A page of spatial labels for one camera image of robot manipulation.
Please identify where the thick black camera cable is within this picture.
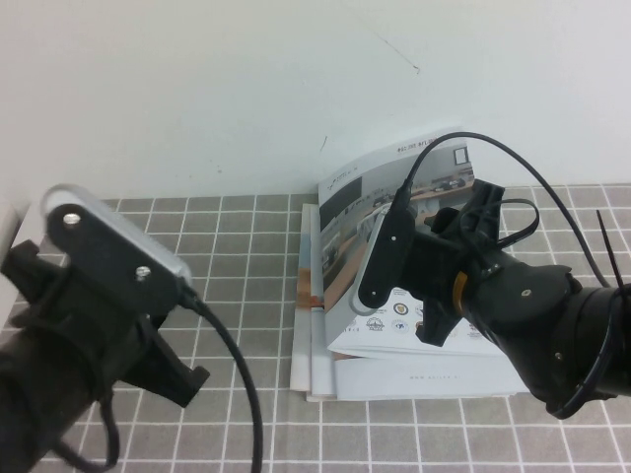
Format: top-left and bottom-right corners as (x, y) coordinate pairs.
(391, 130), (617, 290)
(179, 283), (265, 473)

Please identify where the thin black right gripper cable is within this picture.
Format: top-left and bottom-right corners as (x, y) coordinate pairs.
(467, 196), (539, 270)

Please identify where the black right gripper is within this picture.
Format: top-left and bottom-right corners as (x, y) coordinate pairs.
(407, 178), (508, 349)

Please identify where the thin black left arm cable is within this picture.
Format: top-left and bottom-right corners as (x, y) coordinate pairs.
(53, 388), (122, 469)

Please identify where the AgileX brochure with logo page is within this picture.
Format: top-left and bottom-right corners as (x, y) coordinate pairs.
(315, 125), (509, 362)

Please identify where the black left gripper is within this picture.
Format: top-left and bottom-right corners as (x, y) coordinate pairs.
(0, 239), (211, 409)

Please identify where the thick black left camera cable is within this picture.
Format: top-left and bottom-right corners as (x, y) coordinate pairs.
(179, 283), (265, 473)

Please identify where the black cable tie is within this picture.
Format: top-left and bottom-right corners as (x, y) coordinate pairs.
(596, 210), (627, 297)

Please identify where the thick black right camera cable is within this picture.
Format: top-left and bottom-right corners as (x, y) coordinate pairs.
(391, 130), (617, 290)

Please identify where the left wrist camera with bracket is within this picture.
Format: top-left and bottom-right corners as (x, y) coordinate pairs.
(41, 182), (194, 316)

